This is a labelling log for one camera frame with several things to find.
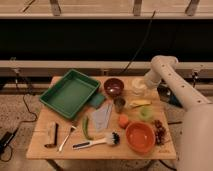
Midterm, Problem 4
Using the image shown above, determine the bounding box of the white dish brush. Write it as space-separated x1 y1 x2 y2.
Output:
72 132 120 149

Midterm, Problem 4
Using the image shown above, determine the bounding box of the green plastic tray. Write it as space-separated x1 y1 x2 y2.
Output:
40 69 100 120

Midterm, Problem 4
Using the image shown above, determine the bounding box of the brown handled spatula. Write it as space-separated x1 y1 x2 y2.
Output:
44 122 58 148

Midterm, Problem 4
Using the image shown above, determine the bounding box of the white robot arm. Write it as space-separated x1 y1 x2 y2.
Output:
144 55 213 171

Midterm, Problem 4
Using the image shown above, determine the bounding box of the black power adapter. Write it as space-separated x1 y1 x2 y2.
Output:
0 132 14 149

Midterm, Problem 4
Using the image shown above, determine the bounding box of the dark red bowl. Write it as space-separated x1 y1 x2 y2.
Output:
104 78 124 97

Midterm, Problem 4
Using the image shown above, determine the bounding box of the teal sponge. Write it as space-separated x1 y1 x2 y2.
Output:
89 93 105 109

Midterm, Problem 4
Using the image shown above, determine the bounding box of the orange bowl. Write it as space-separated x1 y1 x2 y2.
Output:
125 122 155 154

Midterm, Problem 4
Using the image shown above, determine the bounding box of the grey cloth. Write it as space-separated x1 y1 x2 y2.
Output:
91 103 112 132

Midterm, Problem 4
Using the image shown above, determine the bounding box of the orange fruit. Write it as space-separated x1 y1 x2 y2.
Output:
118 114 130 129

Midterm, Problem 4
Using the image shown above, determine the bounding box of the red grape bunch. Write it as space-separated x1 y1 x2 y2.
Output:
154 120 166 145

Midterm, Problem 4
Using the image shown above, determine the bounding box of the silver fork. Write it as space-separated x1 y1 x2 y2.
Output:
58 125 77 152

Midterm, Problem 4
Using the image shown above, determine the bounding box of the wooden table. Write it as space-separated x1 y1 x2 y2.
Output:
25 75 178 171

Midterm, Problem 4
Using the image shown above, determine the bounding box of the green chili pepper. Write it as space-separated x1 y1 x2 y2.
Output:
82 116 94 140

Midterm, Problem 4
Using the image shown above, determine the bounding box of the white plastic cup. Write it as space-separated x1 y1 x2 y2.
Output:
131 78 147 96

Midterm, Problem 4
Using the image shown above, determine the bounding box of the black floor cable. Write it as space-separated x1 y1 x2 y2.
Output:
0 71 39 163

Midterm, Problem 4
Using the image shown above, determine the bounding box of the yellow banana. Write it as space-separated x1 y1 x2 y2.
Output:
129 100 151 108

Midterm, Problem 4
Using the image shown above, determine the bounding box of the grey metal cup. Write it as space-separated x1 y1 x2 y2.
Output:
114 97 126 113

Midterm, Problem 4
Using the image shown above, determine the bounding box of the black hanging cable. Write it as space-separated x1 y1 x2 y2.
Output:
118 10 157 77

